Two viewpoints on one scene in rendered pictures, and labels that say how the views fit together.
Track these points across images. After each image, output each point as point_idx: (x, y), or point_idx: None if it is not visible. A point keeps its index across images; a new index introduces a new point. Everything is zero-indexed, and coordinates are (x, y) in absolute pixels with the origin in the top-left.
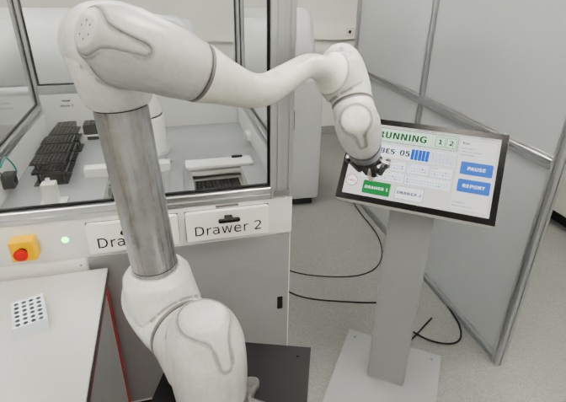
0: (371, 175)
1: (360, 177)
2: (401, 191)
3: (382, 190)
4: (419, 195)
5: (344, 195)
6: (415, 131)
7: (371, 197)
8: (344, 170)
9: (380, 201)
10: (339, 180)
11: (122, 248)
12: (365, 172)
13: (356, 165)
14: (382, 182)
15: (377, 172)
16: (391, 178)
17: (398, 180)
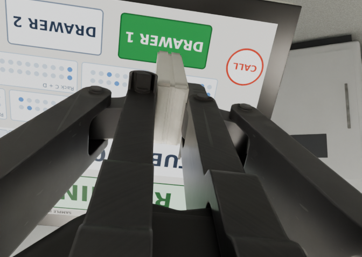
0: (155, 83)
1: (215, 76)
2: (81, 33)
3: (142, 36)
4: (21, 24)
5: (268, 8)
6: (72, 210)
7: (176, 7)
8: (265, 95)
9: None
10: (283, 62)
11: None
12: (196, 106)
13: (282, 171)
14: (145, 62)
15: (111, 110)
16: (120, 77)
17: (95, 70)
